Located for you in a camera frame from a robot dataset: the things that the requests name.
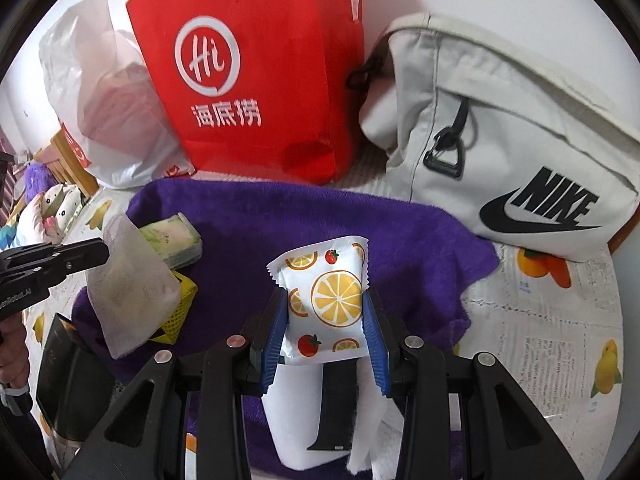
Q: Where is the black watch strap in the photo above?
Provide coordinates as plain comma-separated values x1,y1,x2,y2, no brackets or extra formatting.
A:
305,358,360,453

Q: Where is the white foam wrap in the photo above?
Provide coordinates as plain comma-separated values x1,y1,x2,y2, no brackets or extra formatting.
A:
262,358,404,479

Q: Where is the fruit print snack packet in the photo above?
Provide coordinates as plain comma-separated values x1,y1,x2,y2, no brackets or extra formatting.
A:
267,235,369,365

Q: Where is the yellow mesh pouch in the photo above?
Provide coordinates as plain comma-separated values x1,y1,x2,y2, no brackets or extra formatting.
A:
150,271,198,344

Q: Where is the translucent drawstring pouch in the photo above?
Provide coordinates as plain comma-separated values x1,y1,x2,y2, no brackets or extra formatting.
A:
87,214,180,360

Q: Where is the dark green gold tea box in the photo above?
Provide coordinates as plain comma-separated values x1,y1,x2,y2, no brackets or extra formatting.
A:
36,313,115,445

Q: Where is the person's left hand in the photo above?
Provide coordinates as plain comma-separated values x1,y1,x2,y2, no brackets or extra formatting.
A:
0,313,29,389

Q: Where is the white plush toy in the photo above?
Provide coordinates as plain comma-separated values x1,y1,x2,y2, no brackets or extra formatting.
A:
16,184,82,246

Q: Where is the purple towel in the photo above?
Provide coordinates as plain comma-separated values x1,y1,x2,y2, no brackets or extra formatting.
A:
72,179,499,382

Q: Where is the purple plush toy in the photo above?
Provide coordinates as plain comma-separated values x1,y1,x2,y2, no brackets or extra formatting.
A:
24,162,58,203

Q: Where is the wooden chair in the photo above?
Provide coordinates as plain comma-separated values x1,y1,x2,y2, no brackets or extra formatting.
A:
34,130,99,198

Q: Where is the green wet wipes packet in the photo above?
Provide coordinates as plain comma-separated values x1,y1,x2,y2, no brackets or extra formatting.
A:
139,212,203,270

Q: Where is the white Miniso plastic bag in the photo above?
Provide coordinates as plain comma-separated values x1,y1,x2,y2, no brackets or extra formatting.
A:
39,0,194,188

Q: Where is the grey Nike waist bag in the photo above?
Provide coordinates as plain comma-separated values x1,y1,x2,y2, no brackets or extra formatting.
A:
354,13,639,261

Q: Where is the red Haidilao paper bag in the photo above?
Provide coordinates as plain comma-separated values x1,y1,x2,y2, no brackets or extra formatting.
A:
127,0,364,184

